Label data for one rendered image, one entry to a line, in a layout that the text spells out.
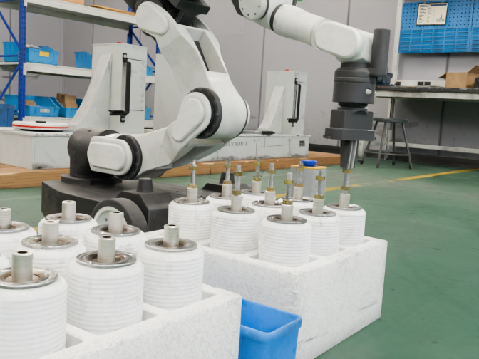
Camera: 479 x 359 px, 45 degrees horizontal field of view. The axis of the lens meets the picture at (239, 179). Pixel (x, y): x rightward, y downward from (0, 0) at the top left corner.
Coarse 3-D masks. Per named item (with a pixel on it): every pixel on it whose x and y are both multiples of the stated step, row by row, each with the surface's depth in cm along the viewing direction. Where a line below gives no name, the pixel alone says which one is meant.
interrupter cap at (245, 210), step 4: (220, 208) 114; (224, 208) 114; (228, 208) 115; (244, 208) 115; (248, 208) 115; (252, 208) 115; (224, 212) 111; (228, 212) 110; (232, 212) 110; (236, 212) 110; (240, 212) 110; (244, 212) 110; (248, 212) 111; (252, 212) 112
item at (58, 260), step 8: (16, 248) 77; (24, 248) 76; (72, 248) 78; (80, 248) 79; (40, 256) 75; (48, 256) 75; (56, 256) 75; (64, 256) 76; (72, 256) 77; (40, 264) 75; (48, 264) 75; (56, 264) 76; (64, 264) 76; (64, 272) 76
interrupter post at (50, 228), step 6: (42, 222) 79; (48, 222) 78; (54, 222) 79; (42, 228) 79; (48, 228) 78; (54, 228) 78; (42, 234) 79; (48, 234) 78; (54, 234) 79; (42, 240) 79; (48, 240) 78; (54, 240) 79
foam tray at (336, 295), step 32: (224, 256) 106; (256, 256) 109; (320, 256) 109; (352, 256) 114; (384, 256) 127; (224, 288) 107; (256, 288) 102; (288, 288) 98; (320, 288) 104; (352, 288) 115; (320, 320) 106; (352, 320) 117; (320, 352) 107
